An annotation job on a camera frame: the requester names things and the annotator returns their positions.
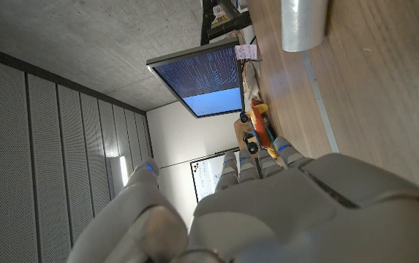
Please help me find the whiteboard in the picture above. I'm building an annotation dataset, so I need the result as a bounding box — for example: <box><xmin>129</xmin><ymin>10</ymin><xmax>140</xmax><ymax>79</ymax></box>
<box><xmin>189</xmin><ymin>147</ymin><xmax>241</xmax><ymax>203</ymax></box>

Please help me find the clear plastic wrap roll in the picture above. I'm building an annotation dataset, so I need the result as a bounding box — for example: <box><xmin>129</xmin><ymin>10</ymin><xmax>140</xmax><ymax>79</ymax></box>
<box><xmin>280</xmin><ymin>0</ymin><xmax>331</xmax><ymax>53</ymax></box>

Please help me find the flat computer monitor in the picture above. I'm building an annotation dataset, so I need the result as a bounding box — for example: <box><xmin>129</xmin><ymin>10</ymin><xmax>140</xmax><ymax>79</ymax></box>
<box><xmin>146</xmin><ymin>38</ymin><xmax>245</xmax><ymax>119</ymax></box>

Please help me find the wall light strip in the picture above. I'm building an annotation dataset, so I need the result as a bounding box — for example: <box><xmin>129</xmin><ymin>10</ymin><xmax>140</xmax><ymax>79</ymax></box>
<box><xmin>118</xmin><ymin>156</ymin><xmax>130</xmax><ymax>187</ymax></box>

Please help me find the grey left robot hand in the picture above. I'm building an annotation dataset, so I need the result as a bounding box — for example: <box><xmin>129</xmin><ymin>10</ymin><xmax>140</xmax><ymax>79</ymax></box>
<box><xmin>66</xmin><ymin>136</ymin><xmax>419</xmax><ymax>263</ymax></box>

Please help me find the paper note on monitor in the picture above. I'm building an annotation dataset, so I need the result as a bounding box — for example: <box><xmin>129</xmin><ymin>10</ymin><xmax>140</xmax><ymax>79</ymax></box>
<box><xmin>234</xmin><ymin>44</ymin><xmax>259</xmax><ymax>61</ymax></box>

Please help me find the colourful toy airplane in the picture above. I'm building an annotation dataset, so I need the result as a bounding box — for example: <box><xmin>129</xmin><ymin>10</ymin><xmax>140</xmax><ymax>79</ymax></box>
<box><xmin>238</xmin><ymin>102</ymin><xmax>280</xmax><ymax>160</ymax></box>

